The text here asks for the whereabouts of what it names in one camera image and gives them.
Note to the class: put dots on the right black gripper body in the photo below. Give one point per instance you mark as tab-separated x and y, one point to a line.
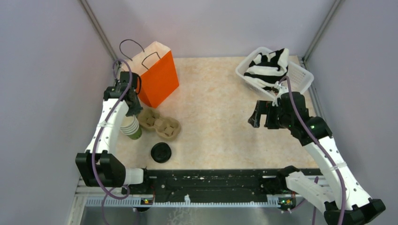
276	118

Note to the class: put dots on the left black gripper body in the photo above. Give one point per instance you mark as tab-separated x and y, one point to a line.
135	107

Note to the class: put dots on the stack of green paper cups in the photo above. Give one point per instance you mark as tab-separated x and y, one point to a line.
130	127

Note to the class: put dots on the stack of black cup lids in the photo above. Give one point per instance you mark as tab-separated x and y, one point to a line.
161	152

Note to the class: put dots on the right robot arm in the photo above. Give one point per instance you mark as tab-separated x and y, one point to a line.
346	202

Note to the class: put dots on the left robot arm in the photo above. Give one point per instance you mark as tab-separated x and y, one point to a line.
98	164

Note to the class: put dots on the black and white striped cloth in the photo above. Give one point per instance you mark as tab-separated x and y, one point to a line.
267	69

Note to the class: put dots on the orange paper bag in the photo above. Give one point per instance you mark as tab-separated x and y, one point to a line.
156	68

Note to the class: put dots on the white plastic basket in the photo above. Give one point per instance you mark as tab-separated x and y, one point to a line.
300	78

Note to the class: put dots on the brown cardboard cup carrier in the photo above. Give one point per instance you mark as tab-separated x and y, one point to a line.
166	128

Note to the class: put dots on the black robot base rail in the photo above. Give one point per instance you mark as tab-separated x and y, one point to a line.
211	186

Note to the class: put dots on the white cable duct strip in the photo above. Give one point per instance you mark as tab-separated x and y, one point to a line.
140	202

